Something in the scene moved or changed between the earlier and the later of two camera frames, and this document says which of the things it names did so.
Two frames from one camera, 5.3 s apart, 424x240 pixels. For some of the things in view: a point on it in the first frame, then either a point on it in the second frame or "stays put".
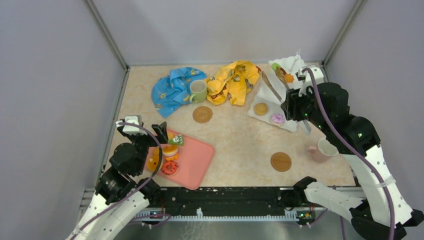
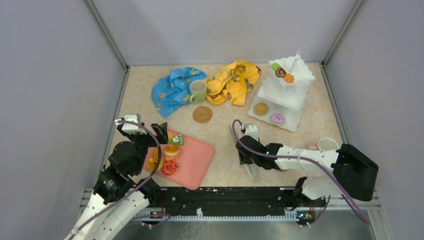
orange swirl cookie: (289, 78) stays put
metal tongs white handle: (301, 123) → (249, 168)
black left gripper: (161, 130) stays put
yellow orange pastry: (170, 150) stays put
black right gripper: (292, 101) → (244, 159)
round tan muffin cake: (260, 109) stays put
